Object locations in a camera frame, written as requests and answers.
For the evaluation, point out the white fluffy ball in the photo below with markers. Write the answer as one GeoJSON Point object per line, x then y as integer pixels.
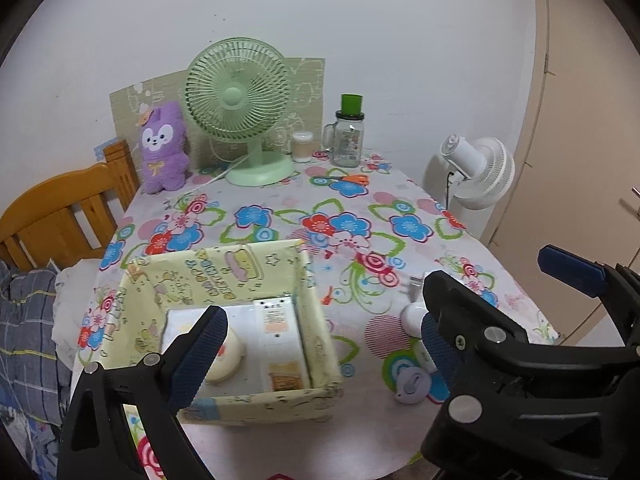
{"type": "Point", "coordinates": [412, 320]}

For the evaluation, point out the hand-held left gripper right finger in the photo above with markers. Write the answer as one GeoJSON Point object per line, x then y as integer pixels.
{"type": "Point", "coordinates": [438, 350]}

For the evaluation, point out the floral tablecloth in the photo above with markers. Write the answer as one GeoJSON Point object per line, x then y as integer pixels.
{"type": "Point", "coordinates": [380, 240]}

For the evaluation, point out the yellow fabric storage box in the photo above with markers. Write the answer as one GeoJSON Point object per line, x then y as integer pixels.
{"type": "Point", "coordinates": [225, 270]}

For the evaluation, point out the beige door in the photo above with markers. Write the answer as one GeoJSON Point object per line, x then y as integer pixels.
{"type": "Point", "coordinates": [585, 135]}

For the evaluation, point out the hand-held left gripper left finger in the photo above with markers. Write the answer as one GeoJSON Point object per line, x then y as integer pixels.
{"type": "Point", "coordinates": [200, 355]}

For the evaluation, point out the wooden bed headboard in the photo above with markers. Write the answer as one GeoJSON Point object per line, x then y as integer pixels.
{"type": "Point", "coordinates": [60, 210]}

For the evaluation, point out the white labeled box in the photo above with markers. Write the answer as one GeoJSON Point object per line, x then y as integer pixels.
{"type": "Point", "coordinates": [280, 340]}

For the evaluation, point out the round cream jar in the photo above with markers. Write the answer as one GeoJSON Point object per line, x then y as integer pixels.
{"type": "Point", "coordinates": [229, 360]}

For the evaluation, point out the green desk fan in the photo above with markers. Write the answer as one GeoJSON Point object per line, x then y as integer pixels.
{"type": "Point", "coordinates": [235, 95]}

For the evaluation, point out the white circulator fan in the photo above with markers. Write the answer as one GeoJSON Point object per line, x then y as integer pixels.
{"type": "Point", "coordinates": [482, 170]}

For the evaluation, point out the plaid grey bedding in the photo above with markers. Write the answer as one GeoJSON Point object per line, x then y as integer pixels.
{"type": "Point", "coordinates": [25, 330]}

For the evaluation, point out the cotton swab container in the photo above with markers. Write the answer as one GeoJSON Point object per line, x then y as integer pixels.
{"type": "Point", "coordinates": [301, 147]}

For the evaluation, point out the blue patterned cloth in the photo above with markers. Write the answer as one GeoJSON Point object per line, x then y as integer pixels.
{"type": "Point", "coordinates": [25, 450]}

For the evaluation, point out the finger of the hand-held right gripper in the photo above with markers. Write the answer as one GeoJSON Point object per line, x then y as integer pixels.
{"type": "Point", "coordinates": [570, 270]}
{"type": "Point", "coordinates": [500, 370]}

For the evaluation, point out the green plastic cup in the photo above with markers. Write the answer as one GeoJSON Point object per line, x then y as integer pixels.
{"type": "Point", "coordinates": [352, 104]}

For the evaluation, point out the beige patterned board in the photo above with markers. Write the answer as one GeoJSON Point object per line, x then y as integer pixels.
{"type": "Point", "coordinates": [307, 90]}

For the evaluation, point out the glass jar mug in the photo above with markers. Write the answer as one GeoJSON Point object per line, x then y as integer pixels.
{"type": "Point", "coordinates": [346, 142]}

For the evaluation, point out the white pillow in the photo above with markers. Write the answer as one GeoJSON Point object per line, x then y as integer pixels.
{"type": "Point", "coordinates": [75, 290]}

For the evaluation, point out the purple plush toy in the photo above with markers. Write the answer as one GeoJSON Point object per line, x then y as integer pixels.
{"type": "Point", "coordinates": [162, 150]}

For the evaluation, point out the purple round plastic item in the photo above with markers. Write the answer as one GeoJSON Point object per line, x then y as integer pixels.
{"type": "Point", "coordinates": [412, 385]}

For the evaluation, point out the white charger plug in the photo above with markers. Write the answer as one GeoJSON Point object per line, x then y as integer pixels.
{"type": "Point", "coordinates": [416, 292]}

